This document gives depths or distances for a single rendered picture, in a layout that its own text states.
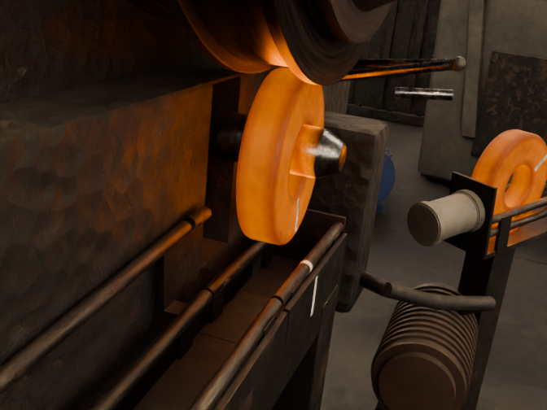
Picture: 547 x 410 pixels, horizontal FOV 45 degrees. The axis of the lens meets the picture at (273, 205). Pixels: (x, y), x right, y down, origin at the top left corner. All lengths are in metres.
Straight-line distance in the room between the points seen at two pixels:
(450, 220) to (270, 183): 0.42
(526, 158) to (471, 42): 2.29
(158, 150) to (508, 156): 0.57
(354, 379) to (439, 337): 0.85
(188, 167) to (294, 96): 0.10
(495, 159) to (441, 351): 0.27
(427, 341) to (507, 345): 1.18
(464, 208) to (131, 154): 0.55
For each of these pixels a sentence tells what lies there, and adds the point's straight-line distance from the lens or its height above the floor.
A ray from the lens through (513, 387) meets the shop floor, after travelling 1.88.
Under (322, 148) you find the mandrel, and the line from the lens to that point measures 0.55.
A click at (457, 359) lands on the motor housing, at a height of 0.51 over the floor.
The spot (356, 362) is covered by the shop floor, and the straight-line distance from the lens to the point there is 1.81.
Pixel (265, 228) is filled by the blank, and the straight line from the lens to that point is 0.54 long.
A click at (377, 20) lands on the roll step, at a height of 0.93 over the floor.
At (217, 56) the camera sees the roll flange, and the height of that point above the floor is 0.90.
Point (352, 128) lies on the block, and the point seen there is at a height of 0.80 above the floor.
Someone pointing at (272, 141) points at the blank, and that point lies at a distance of 0.51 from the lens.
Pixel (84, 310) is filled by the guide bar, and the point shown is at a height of 0.75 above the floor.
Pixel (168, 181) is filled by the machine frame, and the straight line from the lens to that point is 0.52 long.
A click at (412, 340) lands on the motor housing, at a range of 0.89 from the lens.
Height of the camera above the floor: 0.97
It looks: 20 degrees down
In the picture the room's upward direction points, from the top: 6 degrees clockwise
